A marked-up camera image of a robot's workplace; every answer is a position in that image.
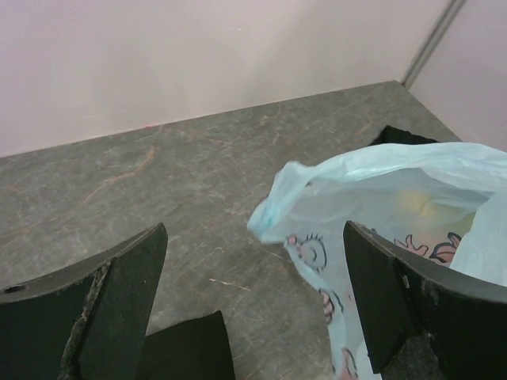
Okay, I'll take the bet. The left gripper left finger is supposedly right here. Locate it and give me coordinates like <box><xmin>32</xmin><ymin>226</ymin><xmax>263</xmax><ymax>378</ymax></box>
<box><xmin>1</xmin><ymin>223</ymin><xmax>167</xmax><ymax>379</ymax></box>

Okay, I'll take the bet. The black cloth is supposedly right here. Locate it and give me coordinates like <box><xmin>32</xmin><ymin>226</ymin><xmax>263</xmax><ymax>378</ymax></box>
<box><xmin>369</xmin><ymin>125</ymin><xmax>437</xmax><ymax>146</ymax></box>
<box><xmin>135</xmin><ymin>310</ymin><xmax>235</xmax><ymax>380</ymax></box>

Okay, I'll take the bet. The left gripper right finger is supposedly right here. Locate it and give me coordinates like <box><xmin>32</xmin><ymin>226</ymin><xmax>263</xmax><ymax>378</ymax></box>
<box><xmin>343</xmin><ymin>221</ymin><xmax>506</xmax><ymax>379</ymax></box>

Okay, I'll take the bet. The light blue plastic bag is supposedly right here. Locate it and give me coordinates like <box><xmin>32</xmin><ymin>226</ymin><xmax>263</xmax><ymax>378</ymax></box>
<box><xmin>247</xmin><ymin>142</ymin><xmax>506</xmax><ymax>379</ymax></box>

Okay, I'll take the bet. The right black cloth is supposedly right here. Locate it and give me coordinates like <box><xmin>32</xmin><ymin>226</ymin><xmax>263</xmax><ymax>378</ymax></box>
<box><xmin>369</xmin><ymin>125</ymin><xmax>437</xmax><ymax>146</ymax></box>

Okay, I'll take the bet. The right aluminium corner post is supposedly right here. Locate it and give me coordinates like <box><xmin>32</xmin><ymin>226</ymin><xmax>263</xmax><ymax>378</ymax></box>
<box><xmin>401</xmin><ymin>0</ymin><xmax>466</xmax><ymax>89</ymax></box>

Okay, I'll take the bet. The yellow mango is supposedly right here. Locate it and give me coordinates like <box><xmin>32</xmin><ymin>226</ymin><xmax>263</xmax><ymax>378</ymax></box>
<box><xmin>394</xmin><ymin>190</ymin><xmax>440</xmax><ymax>218</ymax></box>

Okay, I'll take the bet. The left black cloth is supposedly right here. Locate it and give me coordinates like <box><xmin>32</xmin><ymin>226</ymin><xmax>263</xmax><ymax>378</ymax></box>
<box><xmin>135</xmin><ymin>310</ymin><xmax>235</xmax><ymax>380</ymax></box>

